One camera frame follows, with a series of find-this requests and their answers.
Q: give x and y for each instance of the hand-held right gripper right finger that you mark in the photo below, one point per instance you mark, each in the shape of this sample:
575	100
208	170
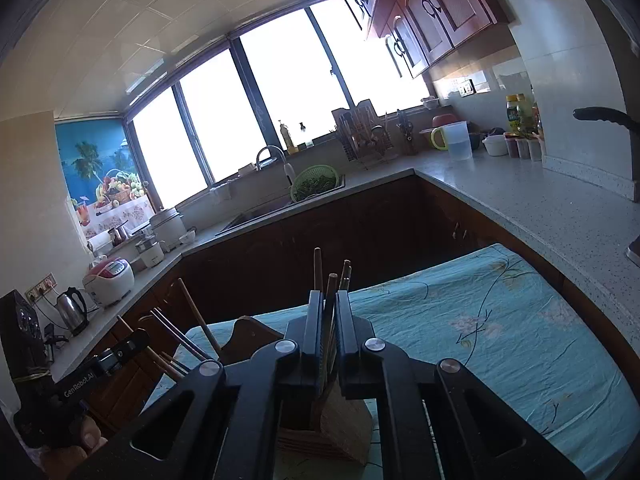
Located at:
342	345

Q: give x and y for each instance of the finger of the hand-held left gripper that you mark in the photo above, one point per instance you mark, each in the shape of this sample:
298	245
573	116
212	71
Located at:
120	352

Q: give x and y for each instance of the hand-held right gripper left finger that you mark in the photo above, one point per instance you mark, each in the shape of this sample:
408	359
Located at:
316	340

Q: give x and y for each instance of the wooden chopstick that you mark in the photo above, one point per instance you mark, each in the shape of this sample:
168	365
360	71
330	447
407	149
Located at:
317	270
165	366
330	310

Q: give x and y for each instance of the wooden utensil holder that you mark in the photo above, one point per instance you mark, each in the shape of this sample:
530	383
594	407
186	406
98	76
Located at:
345	430

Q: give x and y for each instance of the person's left hand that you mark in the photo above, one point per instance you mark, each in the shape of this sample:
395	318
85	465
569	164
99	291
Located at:
65	460

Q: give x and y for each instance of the steel electric kettle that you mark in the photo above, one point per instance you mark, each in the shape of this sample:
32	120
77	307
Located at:
72	312

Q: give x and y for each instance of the metal chopstick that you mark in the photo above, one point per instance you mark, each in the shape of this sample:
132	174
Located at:
180	334
172	341

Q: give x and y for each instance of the pink white rice cooker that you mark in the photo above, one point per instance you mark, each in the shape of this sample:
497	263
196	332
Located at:
110	280

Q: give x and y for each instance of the dark wooden lower cabinets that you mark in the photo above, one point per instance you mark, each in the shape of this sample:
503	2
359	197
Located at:
325	225

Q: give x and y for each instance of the teal floral tablecloth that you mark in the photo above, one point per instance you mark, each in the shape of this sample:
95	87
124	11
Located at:
475	335

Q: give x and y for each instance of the small white bowl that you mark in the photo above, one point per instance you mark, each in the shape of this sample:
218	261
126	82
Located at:
187	237

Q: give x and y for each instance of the kitchen sink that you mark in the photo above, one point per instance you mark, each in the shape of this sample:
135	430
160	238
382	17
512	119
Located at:
255	215

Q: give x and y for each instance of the green colander with greens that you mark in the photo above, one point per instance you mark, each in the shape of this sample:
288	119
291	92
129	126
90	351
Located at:
315	182

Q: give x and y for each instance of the chrome kitchen faucet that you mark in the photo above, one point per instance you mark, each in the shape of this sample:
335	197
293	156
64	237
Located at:
287	170

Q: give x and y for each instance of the white cloth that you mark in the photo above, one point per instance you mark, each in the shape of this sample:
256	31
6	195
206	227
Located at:
222	190

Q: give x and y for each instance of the yellow detergent bottle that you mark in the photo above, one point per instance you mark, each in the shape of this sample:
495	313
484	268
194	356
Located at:
286	137

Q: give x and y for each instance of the dish rack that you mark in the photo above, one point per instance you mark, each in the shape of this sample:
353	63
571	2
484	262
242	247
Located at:
360	130

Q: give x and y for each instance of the knife block with scissors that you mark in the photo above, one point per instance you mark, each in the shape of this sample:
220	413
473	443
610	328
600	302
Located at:
406	132

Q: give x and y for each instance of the grey kitchen countertop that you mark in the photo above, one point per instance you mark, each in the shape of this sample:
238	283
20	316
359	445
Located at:
500	180

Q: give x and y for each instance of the pink container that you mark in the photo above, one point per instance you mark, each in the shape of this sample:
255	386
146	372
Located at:
445	121

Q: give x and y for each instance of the dark bowl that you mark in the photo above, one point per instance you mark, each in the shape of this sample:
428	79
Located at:
481	139

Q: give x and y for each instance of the small seasoning jar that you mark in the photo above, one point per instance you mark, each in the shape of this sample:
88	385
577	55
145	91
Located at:
511	146
535	150
523	149

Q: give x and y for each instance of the large kitchen window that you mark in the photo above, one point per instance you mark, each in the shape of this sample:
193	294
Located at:
280	70

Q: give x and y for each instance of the yellow oil bottle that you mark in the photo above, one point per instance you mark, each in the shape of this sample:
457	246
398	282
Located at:
517	115

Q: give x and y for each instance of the red cap sauce bottle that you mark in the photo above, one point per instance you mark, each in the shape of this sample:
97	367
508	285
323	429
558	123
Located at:
537	120

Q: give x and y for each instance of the wooden upper cabinets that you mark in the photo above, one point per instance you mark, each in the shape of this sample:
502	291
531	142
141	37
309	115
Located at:
440	5

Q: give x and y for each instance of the steel range hood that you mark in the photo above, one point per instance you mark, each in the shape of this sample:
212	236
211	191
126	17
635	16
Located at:
620	35

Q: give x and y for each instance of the wall power outlet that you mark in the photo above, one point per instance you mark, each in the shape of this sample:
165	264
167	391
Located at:
41	285
467	88

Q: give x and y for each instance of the wall poster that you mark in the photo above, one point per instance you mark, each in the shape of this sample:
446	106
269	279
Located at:
95	160

